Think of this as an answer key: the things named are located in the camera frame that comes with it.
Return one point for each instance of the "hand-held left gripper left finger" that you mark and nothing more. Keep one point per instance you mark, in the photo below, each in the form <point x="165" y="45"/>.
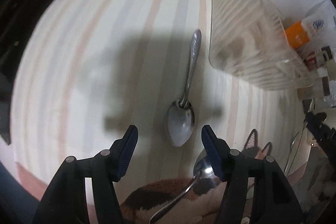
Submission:
<point x="128" y="150"/>

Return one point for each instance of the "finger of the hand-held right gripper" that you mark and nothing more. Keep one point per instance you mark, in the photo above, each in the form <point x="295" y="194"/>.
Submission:
<point x="321" y="132"/>

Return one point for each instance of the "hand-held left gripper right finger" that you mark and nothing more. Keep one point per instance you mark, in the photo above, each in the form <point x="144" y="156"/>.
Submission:
<point x="212" y="155"/>

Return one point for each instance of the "stainless steel spoon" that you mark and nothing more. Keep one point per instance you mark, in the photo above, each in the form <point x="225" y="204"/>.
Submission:
<point x="290" y="154"/>
<point x="203" y="169"/>
<point x="181" y="127"/>

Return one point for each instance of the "orange and white salt bag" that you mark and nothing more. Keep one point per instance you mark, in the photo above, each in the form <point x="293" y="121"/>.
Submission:
<point x="298" y="36"/>

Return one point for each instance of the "striped cat print tablecloth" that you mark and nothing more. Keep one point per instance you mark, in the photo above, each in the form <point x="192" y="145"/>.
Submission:
<point x="92" y="29"/>

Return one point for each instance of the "clear plastic organizer box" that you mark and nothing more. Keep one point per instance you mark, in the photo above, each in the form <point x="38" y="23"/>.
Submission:
<point x="244" y="29"/>

